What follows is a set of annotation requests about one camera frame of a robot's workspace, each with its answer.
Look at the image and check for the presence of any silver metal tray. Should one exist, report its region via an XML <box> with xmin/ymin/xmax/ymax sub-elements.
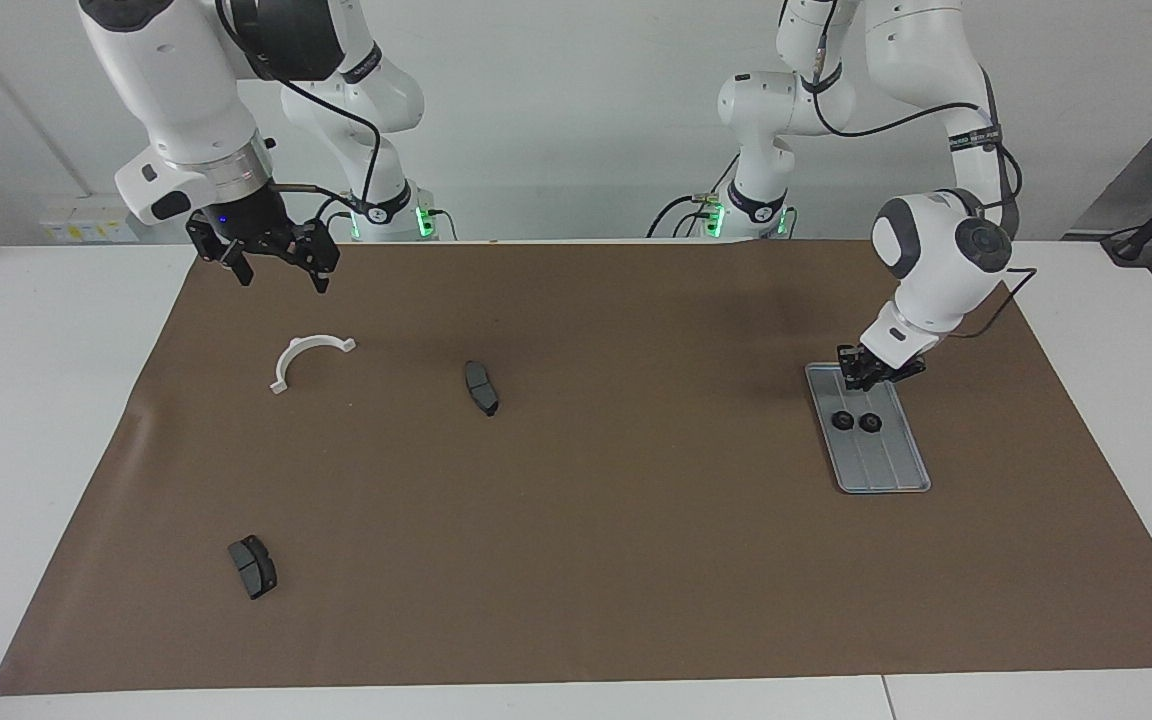
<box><xmin>804</xmin><ymin>362</ymin><xmax>933</xmax><ymax>495</ymax></box>

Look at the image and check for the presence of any dark grey brake pad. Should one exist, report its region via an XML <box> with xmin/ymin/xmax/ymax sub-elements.
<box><xmin>227</xmin><ymin>534</ymin><xmax>279</xmax><ymax>601</ymax></box>
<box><xmin>463</xmin><ymin>360</ymin><xmax>501</xmax><ymax>418</ymax></box>

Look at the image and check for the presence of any brown table mat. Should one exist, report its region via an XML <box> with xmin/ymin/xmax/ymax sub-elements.
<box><xmin>0</xmin><ymin>237</ymin><xmax>1152</xmax><ymax>697</ymax></box>

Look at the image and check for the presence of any white curved plastic bracket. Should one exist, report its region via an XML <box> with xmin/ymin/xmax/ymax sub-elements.
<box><xmin>269</xmin><ymin>334</ymin><xmax>358</xmax><ymax>396</ymax></box>

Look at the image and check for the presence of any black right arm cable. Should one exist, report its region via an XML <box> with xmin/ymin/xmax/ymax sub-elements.
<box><xmin>216</xmin><ymin>0</ymin><xmax>383</xmax><ymax>199</ymax></box>

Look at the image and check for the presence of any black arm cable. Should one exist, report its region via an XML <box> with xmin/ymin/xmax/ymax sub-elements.
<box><xmin>811</xmin><ymin>0</ymin><xmax>1039</xmax><ymax>341</ymax></box>
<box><xmin>216</xmin><ymin>0</ymin><xmax>383</xmax><ymax>199</ymax></box>

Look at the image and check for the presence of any white wall socket strip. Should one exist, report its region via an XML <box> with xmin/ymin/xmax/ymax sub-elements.
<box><xmin>41</xmin><ymin>195</ymin><xmax>132</xmax><ymax>244</ymax></box>

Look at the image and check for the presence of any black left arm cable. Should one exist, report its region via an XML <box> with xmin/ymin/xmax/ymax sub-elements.
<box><xmin>811</xmin><ymin>0</ymin><xmax>1039</xmax><ymax>341</ymax></box>

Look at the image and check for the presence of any black velcro strap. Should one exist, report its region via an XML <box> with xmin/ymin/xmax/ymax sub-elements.
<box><xmin>946</xmin><ymin>122</ymin><xmax>1007</xmax><ymax>153</ymax></box>

